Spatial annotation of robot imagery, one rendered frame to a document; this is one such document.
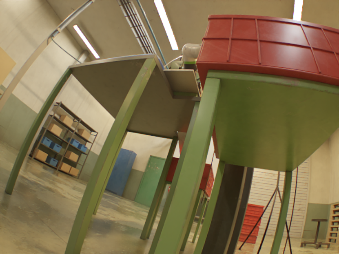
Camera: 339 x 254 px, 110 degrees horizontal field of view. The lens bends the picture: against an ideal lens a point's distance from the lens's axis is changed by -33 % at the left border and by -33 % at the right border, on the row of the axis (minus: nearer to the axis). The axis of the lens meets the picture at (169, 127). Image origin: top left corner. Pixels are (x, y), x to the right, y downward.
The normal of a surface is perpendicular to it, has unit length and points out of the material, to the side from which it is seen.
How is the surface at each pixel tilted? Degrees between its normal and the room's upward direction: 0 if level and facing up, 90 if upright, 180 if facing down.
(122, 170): 90
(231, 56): 90
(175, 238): 90
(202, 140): 90
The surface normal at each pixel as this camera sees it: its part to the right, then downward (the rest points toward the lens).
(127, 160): -0.29, -0.48
